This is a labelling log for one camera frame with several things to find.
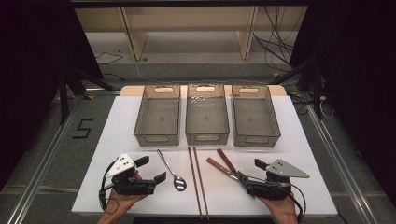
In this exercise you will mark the black metal stand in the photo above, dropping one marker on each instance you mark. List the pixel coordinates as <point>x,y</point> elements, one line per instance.
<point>317,90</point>
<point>63,93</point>

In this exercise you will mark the aluminium floor rail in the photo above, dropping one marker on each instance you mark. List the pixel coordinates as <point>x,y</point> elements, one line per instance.
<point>40,165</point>
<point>339,161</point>

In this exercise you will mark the dark curtain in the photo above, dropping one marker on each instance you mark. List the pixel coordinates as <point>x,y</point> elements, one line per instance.
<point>358,77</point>
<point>31,77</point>

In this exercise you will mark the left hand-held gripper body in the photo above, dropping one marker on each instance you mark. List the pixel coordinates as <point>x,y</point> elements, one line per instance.
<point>130,185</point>

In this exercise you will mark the smoky clear plastic bin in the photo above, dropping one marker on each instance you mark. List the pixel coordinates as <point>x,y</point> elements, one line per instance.
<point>207,118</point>
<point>158,118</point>
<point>255,119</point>

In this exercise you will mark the light wooden shelf unit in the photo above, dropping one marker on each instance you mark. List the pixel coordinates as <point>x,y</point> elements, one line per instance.
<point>135,39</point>

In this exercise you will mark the brown wooden chopstick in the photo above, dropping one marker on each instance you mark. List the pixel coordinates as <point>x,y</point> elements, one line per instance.
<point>194,183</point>
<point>200,183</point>

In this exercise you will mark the person's right hand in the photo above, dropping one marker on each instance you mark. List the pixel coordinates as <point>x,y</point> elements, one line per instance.
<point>280,207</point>

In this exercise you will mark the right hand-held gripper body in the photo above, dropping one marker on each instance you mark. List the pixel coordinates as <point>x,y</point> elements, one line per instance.
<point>274,186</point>

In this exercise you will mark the metal spoon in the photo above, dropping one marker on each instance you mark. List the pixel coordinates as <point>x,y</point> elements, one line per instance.
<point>180,183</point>

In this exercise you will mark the person's left hand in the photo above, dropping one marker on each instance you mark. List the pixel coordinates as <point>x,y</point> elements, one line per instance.
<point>122,202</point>

